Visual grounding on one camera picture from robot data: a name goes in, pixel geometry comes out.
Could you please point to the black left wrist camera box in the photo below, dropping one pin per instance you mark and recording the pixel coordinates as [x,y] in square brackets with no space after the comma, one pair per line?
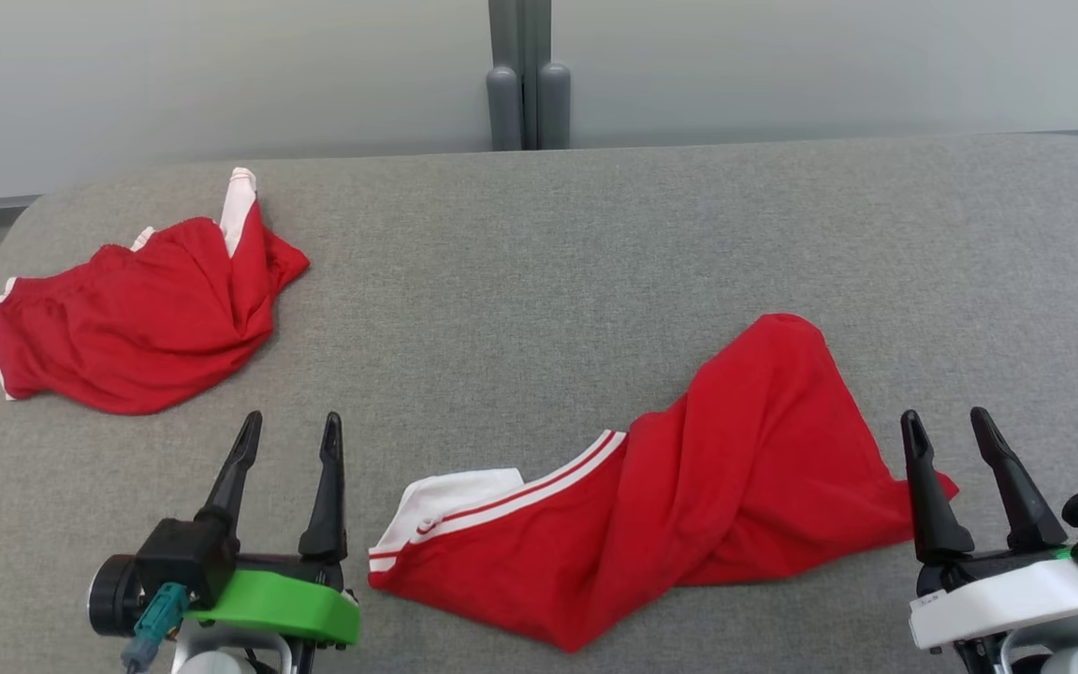
[183,562]

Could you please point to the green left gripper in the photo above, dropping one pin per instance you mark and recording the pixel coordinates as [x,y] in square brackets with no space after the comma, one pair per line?
[286,604]

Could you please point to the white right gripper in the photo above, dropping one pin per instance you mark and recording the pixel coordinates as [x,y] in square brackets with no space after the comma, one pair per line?
[997,599]

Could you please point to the red shirt with white sleeves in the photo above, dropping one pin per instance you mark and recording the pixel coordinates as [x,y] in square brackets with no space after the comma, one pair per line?
[689,505]

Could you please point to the grey double partition post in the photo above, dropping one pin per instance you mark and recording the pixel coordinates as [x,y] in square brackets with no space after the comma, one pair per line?
[528,75]

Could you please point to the red shorts with white trim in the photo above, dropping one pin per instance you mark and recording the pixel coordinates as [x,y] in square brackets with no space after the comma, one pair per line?
[146,318]

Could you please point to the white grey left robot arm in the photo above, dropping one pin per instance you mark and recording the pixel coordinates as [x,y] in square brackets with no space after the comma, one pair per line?
[113,599]

